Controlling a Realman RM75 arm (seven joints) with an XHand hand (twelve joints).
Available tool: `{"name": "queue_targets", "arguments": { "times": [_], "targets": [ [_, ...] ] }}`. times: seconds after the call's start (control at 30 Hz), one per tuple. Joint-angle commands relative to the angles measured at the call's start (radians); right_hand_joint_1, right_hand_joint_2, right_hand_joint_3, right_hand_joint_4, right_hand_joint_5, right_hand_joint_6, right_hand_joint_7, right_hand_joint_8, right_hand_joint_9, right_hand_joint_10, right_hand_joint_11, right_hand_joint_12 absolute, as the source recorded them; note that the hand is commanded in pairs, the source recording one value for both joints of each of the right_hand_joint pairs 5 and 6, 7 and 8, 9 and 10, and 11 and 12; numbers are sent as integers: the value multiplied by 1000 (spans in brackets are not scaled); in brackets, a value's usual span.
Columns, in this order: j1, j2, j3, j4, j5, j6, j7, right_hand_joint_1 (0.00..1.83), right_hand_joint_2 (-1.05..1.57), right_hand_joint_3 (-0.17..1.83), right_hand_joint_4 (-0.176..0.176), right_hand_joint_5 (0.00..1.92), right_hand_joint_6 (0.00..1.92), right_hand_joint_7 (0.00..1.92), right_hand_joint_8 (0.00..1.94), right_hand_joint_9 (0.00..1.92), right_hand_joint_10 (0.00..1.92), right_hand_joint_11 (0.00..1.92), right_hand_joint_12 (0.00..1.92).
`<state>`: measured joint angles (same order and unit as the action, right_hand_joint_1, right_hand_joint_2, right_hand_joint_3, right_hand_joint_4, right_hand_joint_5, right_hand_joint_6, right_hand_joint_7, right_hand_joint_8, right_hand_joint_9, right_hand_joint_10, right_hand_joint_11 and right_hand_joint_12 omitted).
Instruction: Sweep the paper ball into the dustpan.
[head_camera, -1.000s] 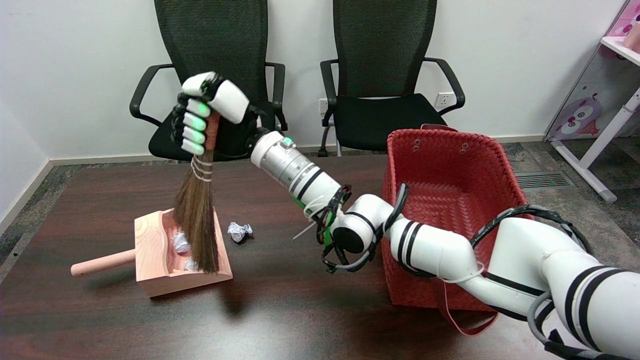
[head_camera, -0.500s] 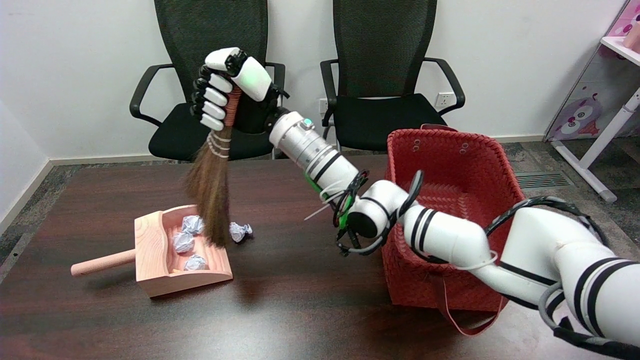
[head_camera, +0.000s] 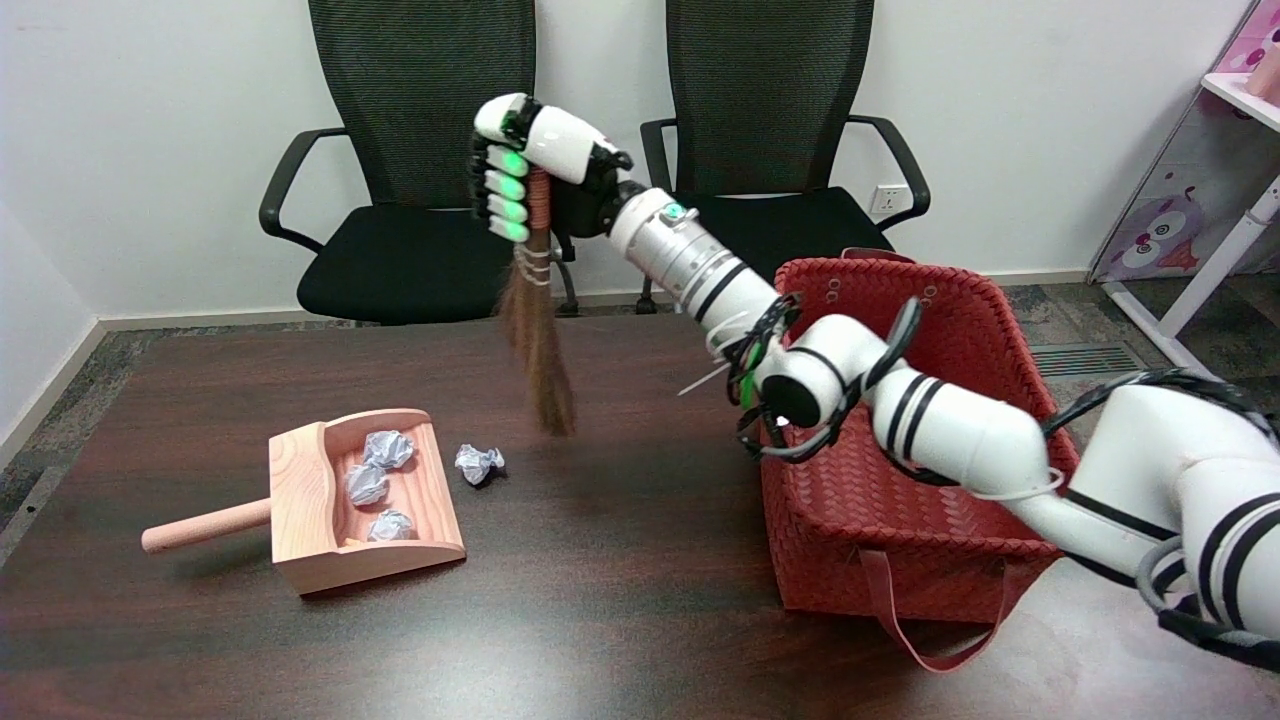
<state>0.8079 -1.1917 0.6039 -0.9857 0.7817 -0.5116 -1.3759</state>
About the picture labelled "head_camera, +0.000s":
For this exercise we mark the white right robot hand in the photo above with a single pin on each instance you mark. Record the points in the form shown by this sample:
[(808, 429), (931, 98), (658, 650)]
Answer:
[(560, 145)]

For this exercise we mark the brown straw hand broom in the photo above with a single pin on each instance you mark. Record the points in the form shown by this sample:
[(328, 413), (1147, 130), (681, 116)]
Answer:
[(540, 340)]

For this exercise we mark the white paper ball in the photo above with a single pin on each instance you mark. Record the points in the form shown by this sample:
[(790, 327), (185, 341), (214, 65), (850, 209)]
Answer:
[(479, 463), (391, 524), (388, 448), (367, 484)]

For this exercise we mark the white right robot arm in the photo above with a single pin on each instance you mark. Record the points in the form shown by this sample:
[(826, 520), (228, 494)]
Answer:
[(950, 420)]

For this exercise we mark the wooden dustpan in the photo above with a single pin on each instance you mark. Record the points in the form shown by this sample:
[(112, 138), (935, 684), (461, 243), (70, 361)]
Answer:
[(420, 500)]

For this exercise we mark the black mesh office chair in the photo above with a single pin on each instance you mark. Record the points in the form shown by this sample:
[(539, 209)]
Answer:
[(740, 100), (400, 250)]

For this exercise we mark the white zip tie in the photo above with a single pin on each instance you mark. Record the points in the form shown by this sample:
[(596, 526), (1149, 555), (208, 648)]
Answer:
[(705, 378)]

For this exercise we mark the red woven basket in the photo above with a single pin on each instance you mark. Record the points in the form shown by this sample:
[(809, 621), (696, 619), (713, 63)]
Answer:
[(850, 520)]

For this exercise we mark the floor vent grille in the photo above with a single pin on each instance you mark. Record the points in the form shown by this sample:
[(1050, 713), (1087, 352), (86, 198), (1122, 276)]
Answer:
[(1085, 359)]

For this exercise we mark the pink owl print shelf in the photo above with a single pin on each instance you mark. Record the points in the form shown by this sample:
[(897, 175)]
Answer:
[(1160, 235)]

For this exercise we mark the pink cup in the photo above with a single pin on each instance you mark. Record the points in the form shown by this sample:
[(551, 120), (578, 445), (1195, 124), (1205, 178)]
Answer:
[(1268, 75)]

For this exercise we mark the white desk leg frame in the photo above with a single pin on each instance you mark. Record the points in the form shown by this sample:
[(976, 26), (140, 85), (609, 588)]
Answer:
[(1215, 270)]

